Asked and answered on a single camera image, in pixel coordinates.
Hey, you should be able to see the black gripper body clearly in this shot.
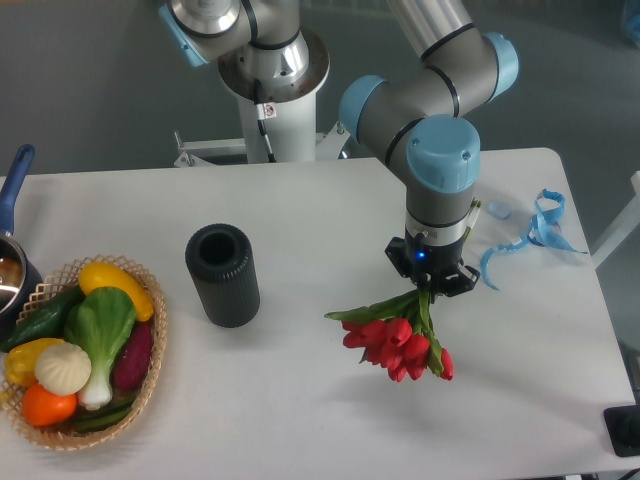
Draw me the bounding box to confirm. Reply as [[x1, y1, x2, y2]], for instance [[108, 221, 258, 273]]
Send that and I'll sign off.
[[405, 230, 464, 291]]

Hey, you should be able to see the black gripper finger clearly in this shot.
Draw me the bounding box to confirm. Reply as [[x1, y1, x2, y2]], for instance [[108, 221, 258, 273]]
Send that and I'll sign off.
[[385, 237, 415, 284], [433, 264, 480, 298]]

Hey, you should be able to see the red tulip bouquet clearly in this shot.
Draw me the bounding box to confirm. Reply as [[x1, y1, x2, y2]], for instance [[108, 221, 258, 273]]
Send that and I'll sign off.
[[325, 288, 455, 383]]

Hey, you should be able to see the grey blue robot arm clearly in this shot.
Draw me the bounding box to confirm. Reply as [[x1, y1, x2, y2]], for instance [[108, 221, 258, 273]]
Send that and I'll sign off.
[[159, 1, 519, 297]]

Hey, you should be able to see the black ribbed vase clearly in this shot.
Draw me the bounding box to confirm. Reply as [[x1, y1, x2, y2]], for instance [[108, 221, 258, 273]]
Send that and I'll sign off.
[[185, 223, 260, 328]]

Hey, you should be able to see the small pale blue cap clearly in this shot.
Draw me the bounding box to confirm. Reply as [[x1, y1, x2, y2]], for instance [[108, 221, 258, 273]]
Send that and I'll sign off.
[[486, 200, 512, 220]]

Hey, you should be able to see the blue ribbon strip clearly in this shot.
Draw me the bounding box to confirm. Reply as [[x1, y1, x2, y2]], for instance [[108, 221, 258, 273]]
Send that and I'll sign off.
[[479, 189, 587, 291]]

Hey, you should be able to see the black device at edge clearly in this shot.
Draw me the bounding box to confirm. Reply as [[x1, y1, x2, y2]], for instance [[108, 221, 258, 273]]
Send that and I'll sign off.
[[603, 405, 639, 458]]

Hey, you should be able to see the purple sweet potato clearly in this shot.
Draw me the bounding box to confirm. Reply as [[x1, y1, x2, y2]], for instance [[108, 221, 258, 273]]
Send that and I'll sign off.
[[112, 322, 153, 390]]

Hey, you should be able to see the yellow squash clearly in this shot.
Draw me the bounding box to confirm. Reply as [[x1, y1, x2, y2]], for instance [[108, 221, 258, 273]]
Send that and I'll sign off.
[[78, 261, 155, 322]]

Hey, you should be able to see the green bok choy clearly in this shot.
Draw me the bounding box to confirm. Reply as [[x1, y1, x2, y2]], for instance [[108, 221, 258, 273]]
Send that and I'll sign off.
[[64, 287, 136, 411]]

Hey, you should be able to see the dark green vegetable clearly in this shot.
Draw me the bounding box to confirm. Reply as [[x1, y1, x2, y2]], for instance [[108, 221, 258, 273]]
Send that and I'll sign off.
[[71, 398, 134, 434]]

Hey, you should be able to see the white steamed bun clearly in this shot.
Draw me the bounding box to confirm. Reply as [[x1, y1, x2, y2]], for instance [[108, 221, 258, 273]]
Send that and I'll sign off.
[[34, 342, 92, 396]]

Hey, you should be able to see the green cucumber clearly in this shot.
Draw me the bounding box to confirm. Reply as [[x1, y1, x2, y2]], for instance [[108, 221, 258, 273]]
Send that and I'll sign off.
[[1, 285, 85, 353]]

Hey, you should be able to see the woven bamboo basket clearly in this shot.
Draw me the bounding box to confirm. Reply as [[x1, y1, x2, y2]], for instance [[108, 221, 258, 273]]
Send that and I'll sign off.
[[1, 254, 168, 451]]

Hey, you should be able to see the orange fruit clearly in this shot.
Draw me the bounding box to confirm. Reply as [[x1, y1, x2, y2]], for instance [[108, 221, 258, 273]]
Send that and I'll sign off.
[[21, 383, 78, 427]]

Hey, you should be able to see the yellow bell pepper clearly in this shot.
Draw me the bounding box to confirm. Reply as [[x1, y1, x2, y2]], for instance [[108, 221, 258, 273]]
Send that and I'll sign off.
[[4, 338, 64, 388]]

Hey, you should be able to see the white frame at right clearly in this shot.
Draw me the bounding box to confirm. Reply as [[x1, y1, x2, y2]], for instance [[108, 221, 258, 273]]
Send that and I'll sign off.
[[591, 171, 639, 269]]

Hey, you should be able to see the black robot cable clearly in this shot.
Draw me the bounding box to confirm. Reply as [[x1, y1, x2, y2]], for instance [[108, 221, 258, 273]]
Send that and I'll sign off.
[[252, 78, 278, 164]]

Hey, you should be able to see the blue handled saucepan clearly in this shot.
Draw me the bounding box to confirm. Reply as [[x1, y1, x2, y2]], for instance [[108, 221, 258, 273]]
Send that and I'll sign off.
[[1, 144, 42, 341]]

